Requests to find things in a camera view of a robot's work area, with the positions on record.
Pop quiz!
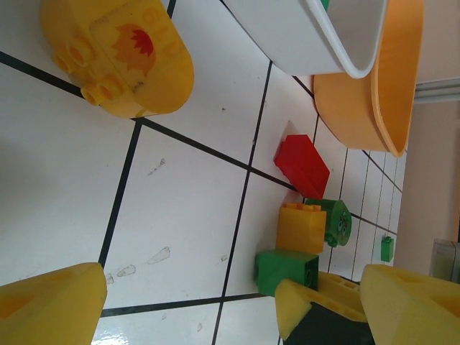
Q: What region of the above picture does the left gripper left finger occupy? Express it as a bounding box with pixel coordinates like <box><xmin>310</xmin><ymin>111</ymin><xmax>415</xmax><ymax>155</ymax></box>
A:
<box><xmin>0</xmin><ymin>262</ymin><xmax>109</xmax><ymax>345</ymax></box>

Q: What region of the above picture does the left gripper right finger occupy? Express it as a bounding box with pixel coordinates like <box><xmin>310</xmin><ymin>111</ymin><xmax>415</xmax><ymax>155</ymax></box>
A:
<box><xmin>275</xmin><ymin>264</ymin><xmax>460</xmax><ymax>345</ymax></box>

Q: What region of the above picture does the round green printed lego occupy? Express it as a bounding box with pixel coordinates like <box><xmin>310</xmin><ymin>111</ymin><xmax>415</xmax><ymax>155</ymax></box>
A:
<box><xmin>304</xmin><ymin>198</ymin><xmax>352</xmax><ymax>249</ymax></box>

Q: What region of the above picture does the yellow lego brick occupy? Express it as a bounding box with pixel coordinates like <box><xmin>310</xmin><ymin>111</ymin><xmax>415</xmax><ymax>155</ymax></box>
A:
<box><xmin>275</xmin><ymin>202</ymin><xmax>327</xmax><ymax>255</ymax></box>

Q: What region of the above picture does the red sloped lego brick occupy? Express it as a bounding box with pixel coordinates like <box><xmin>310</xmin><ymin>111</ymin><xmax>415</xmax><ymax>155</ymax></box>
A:
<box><xmin>273</xmin><ymin>133</ymin><xmax>331</xmax><ymax>201</ymax></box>

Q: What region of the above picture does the large rounded yellow printed lego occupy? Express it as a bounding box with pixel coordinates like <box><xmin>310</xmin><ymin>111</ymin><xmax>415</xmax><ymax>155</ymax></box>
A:
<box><xmin>38</xmin><ymin>0</ymin><xmax>196</xmax><ymax>119</ymax></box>

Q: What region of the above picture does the orange plastic container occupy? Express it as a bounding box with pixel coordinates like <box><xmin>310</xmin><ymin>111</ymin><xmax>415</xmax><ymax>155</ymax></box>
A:
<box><xmin>311</xmin><ymin>0</ymin><xmax>426</xmax><ymax>159</ymax></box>

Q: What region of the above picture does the white plastic container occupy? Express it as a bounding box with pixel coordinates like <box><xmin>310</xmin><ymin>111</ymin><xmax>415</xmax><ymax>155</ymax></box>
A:
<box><xmin>222</xmin><ymin>0</ymin><xmax>391</xmax><ymax>79</ymax></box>

